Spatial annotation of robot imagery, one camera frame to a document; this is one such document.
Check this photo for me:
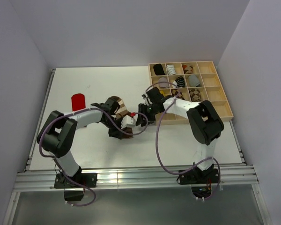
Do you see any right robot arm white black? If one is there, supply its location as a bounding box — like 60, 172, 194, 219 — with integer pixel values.
136, 87, 224, 183

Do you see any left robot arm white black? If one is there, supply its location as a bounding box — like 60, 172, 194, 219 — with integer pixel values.
37, 96, 133, 187

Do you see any wooden compartment tray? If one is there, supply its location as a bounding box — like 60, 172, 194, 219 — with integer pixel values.
148, 61, 234, 122

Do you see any rolled yellow sock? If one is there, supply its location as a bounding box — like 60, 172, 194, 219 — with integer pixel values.
160, 90, 171, 96

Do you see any rolled black striped sock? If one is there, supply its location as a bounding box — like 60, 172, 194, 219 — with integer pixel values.
173, 76, 186, 88

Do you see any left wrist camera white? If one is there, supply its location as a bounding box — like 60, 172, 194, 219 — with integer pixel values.
121, 115, 136, 129

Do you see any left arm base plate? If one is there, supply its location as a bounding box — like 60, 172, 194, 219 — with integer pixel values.
54, 173, 97, 189

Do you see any red sock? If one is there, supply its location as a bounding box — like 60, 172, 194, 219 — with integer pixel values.
71, 93, 86, 111

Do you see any aluminium frame rail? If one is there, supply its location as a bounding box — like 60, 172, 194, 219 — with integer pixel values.
13, 165, 259, 192

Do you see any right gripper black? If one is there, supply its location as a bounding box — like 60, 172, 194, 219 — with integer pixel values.
135, 103, 158, 127

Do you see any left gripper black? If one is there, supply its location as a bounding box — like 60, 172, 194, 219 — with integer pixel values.
102, 116, 127, 140

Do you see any brown striped sock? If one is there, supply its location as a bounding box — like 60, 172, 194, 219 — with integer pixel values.
107, 95, 134, 139

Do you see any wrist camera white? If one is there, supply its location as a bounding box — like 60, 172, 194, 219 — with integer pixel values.
121, 115, 136, 129
142, 93, 152, 105

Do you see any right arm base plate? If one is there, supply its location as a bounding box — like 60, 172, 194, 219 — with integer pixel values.
177, 167, 220, 185

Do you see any rolled white striped sock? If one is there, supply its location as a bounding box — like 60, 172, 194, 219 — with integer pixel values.
166, 64, 176, 75

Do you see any rolled orange argyle sock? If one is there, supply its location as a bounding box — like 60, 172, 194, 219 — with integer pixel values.
182, 64, 193, 74

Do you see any rolled brown argyle sock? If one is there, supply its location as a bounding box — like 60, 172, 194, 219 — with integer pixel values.
171, 89, 184, 100

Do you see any rolled grey beige sock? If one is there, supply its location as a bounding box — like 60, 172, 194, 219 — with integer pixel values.
158, 77, 169, 88

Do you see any rolled dark argyle sock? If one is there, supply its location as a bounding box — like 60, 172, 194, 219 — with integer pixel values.
189, 88, 204, 102

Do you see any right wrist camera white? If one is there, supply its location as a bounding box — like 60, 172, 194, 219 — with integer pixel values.
142, 93, 152, 105

